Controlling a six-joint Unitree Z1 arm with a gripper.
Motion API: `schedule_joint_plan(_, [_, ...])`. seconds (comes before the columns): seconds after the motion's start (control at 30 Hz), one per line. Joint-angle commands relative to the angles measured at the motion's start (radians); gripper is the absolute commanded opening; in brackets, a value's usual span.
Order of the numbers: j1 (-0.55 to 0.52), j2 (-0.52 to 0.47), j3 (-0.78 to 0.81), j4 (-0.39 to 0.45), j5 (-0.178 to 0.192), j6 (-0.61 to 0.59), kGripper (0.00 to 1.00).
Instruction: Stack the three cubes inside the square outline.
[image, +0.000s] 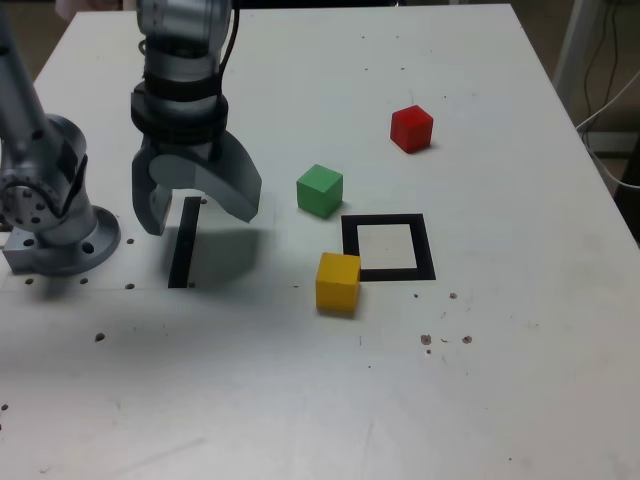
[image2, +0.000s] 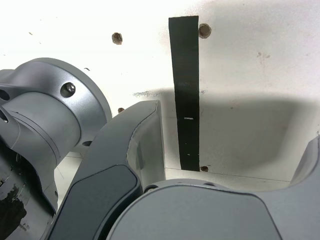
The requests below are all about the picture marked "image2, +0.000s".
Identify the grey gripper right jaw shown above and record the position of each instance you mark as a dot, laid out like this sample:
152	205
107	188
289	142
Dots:
200	215

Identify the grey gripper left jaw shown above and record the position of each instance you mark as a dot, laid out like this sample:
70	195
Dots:
110	155

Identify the black tape strip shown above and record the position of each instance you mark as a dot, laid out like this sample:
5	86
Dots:
186	87

